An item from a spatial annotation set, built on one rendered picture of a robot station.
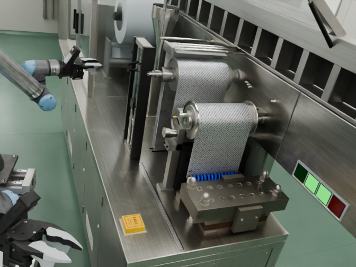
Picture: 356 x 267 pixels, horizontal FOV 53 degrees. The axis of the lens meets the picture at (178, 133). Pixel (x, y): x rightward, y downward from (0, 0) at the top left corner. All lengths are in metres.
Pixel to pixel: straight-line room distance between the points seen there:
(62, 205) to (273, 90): 1.86
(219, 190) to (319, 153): 0.39
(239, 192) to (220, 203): 0.12
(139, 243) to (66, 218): 1.45
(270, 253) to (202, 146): 0.53
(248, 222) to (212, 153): 0.30
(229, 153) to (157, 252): 0.48
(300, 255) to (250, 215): 1.51
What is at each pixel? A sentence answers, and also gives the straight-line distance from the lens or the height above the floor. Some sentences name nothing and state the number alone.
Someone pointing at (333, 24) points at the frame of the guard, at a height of 1.69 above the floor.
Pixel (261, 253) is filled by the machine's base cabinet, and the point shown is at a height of 0.81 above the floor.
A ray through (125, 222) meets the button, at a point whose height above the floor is 0.92.
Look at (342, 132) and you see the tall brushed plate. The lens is 1.21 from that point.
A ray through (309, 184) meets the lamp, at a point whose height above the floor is 1.18.
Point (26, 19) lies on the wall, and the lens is 6.76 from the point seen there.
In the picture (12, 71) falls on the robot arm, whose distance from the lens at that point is 1.58.
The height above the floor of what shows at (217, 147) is 1.16.
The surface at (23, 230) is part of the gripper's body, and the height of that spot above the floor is 1.25.
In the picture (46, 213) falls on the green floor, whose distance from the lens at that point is 2.74.
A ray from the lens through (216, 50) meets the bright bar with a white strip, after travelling 1.56.
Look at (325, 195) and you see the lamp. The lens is 1.28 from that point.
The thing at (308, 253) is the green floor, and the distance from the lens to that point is 2.91.
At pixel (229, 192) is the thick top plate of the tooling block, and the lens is 1.39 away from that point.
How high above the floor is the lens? 1.83
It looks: 28 degrees down
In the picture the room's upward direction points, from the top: 11 degrees clockwise
